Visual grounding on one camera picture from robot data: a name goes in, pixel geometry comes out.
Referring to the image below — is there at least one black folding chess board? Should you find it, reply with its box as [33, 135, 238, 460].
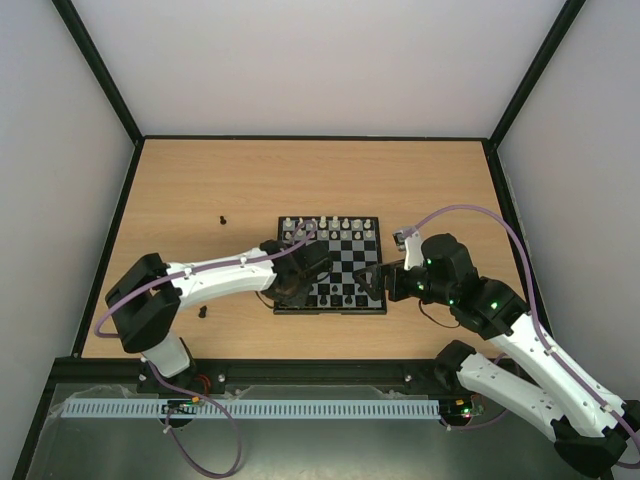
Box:
[273, 215, 387, 315]

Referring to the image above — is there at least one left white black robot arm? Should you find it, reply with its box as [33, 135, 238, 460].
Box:
[105, 240, 332, 378]

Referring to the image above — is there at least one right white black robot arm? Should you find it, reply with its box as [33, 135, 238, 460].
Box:
[354, 233, 639, 478]

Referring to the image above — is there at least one black aluminium frame rail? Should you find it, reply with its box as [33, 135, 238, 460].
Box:
[46, 357, 471, 399]

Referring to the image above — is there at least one light blue slotted cable duct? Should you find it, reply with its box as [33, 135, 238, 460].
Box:
[61, 398, 441, 420]

